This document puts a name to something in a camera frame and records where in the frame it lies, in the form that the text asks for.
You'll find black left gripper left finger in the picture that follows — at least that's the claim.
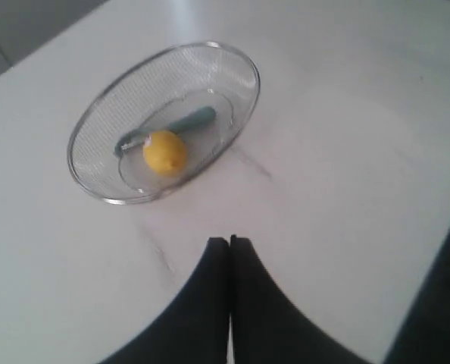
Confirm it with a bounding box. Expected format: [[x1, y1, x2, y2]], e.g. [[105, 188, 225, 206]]
[[103, 237, 230, 364]]

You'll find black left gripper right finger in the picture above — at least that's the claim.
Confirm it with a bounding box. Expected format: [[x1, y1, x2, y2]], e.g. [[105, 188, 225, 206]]
[[230, 235, 361, 363]]

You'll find yellow lemon with sticker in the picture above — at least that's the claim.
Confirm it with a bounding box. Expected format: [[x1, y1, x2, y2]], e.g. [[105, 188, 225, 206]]
[[142, 130, 188, 177]]

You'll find teal vegetable peeler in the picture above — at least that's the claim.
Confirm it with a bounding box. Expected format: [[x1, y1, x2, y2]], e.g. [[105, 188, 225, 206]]
[[114, 106, 217, 158]]

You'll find oval wire mesh basket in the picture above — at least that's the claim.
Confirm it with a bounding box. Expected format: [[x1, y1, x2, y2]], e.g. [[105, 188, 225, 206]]
[[67, 41, 261, 205]]

